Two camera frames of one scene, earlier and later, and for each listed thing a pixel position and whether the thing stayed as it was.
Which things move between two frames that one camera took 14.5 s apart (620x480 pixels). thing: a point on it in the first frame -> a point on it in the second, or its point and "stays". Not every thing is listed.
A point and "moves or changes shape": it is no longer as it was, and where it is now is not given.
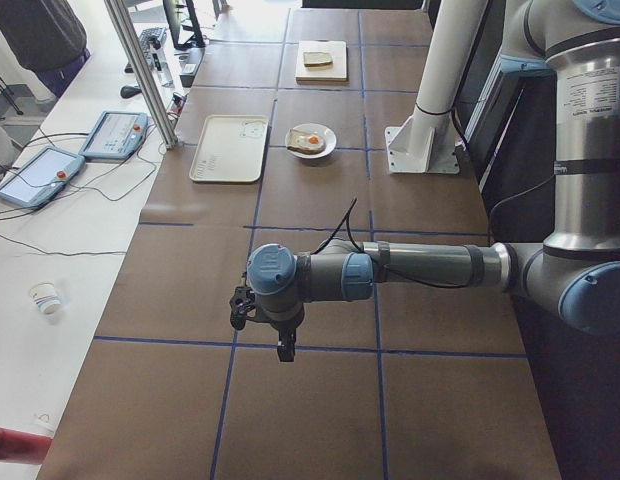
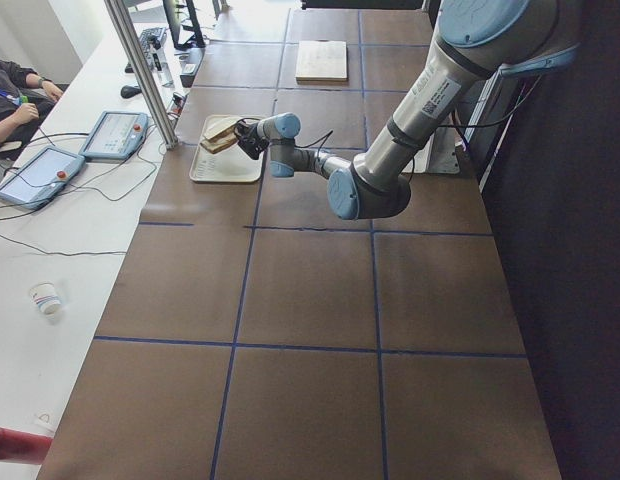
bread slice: x=312 y=59 -> x=216 y=125
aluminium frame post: x=121 y=22 stays
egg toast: x=305 y=142 moves or changes shape
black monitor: x=183 y=25 stays
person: x=45 y=36 -> x=18 y=99
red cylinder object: x=15 y=446 stays
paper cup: x=46 y=296 stays
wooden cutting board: x=321 y=62 stays
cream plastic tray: x=231 y=149 stays
